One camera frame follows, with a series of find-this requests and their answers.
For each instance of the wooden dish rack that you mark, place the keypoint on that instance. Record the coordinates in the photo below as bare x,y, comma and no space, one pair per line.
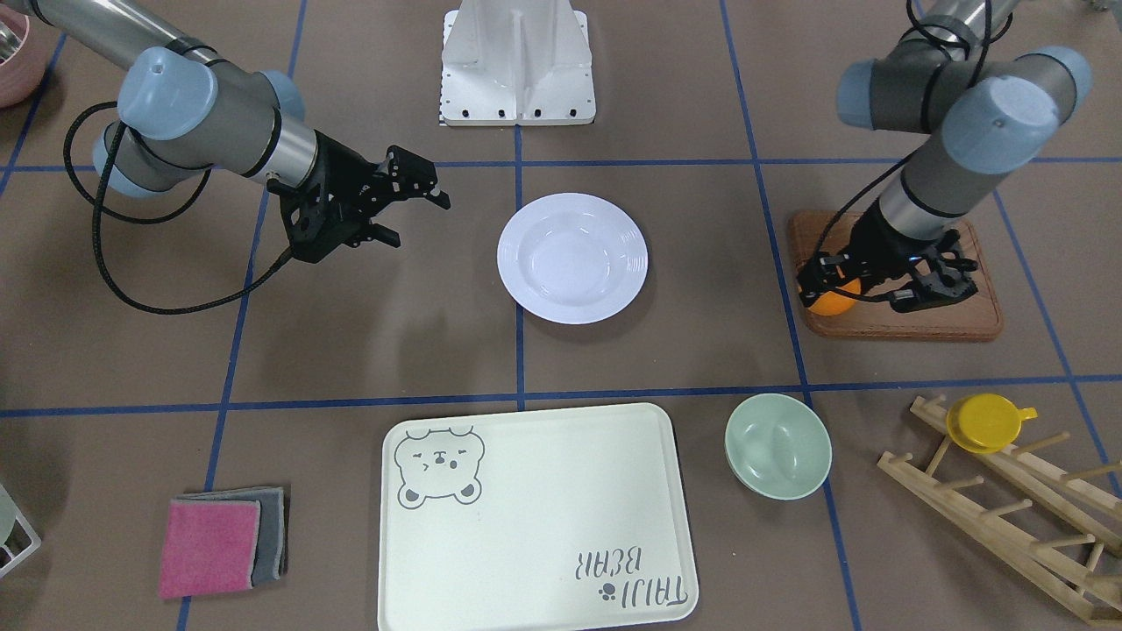
1056,535

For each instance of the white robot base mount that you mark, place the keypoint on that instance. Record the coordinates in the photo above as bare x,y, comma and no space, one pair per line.
516,63

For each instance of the white wire rack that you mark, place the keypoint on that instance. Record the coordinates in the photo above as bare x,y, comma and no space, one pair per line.
19,540

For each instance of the orange fruit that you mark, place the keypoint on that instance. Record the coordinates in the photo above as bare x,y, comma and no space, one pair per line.
831,303

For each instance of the pink cloth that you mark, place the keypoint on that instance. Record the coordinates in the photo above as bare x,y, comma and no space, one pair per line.
209,547

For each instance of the white round plate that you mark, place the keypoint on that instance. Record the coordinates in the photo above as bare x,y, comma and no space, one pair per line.
573,259

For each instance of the pink bowl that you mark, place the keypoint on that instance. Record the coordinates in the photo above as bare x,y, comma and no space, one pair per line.
24,66

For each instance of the cream bear tray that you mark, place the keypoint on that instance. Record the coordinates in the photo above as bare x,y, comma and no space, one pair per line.
538,520

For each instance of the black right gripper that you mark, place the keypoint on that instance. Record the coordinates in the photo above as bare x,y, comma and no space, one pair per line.
340,174

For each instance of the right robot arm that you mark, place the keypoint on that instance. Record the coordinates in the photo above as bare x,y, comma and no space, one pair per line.
184,109

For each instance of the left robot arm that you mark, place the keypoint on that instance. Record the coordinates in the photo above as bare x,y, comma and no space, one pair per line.
982,120

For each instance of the wooden brown tray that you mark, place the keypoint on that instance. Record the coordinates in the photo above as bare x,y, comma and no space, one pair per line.
978,318

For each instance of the grey cloth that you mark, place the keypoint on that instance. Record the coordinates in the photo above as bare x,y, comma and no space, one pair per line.
270,559

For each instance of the green ceramic bowl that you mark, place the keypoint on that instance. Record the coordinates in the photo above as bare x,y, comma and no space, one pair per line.
778,447

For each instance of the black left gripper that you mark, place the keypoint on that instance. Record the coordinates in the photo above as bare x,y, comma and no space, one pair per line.
873,235

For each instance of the yellow plastic cup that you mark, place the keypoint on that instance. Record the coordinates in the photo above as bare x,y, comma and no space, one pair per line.
986,423

